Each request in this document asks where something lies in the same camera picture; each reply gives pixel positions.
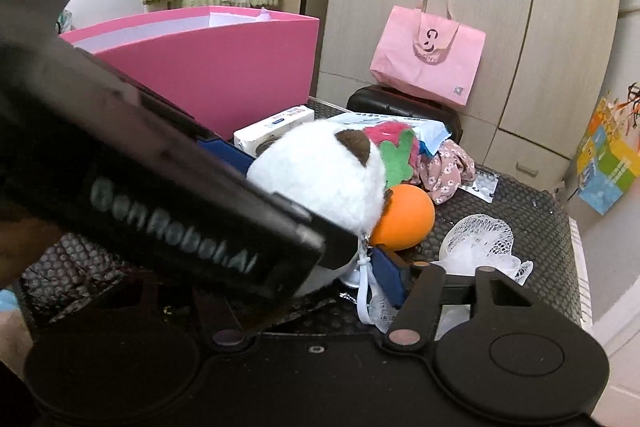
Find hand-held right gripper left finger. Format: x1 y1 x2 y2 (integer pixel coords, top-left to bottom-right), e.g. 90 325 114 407
90 271 253 353

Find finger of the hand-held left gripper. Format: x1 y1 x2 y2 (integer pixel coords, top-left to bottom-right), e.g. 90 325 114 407
272 192 362 274
197 138 256 178

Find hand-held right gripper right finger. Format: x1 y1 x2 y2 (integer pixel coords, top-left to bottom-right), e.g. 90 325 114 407
370 249 533 351

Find white plush toy brown ears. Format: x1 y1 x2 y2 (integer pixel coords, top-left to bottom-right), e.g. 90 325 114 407
246 119 391 325

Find pink cardboard box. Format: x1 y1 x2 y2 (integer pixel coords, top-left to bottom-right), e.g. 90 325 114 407
59 6 321 142

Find pink floral cloth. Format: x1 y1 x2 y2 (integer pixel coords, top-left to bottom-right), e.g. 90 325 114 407
415 141 476 205

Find pink strawberry plush toy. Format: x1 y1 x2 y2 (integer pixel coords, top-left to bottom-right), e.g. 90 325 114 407
362 122 426 186

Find white tissue box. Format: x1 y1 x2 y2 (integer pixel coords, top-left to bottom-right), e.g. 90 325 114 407
233 104 316 158

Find orange ball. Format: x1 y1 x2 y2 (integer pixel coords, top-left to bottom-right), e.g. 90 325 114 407
371 184 436 252

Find blue wet wipes pack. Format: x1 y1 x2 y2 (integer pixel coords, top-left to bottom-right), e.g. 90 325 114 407
325 111 453 158

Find small black white sachet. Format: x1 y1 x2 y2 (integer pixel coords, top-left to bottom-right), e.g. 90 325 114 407
460 172 498 200

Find black textured mat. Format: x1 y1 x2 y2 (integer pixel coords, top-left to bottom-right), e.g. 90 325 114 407
20 97 583 338

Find black suitcase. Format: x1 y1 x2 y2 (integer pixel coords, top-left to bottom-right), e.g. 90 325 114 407
346 84 463 142

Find pink tote bag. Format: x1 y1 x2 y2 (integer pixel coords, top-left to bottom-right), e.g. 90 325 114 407
370 0 487 108

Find beige wardrobe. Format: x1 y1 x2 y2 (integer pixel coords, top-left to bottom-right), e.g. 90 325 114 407
318 0 623 192

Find colourful paper bag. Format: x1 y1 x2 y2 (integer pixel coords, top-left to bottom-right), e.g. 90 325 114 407
570 82 640 215

